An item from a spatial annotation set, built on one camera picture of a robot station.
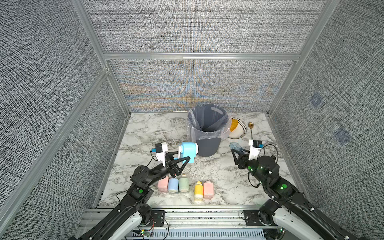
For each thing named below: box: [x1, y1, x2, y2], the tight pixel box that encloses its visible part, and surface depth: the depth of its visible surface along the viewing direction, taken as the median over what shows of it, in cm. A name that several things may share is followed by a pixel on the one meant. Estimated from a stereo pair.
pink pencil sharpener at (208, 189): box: [203, 180, 215, 199], surface depth 78 cm
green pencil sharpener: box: [179, 177, 190, 193], surface depth 79 cm
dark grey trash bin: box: [188, 104, 229, 157], surface depth 87 cm
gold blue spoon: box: [248, 121, 254, 140], surface depth 112 cm
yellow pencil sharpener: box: [194, 180, 204, 203], surface depth 77 cm
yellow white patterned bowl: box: [227, 117, 247, 139], surface depth 108 cm
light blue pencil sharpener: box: [168, 178, 179, 193], surface depth 79 cm
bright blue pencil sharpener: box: [173, 142, 199, 164], surface depth 63 cm
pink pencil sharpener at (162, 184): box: [158, 176, 169, 192], surface depth 80 cm
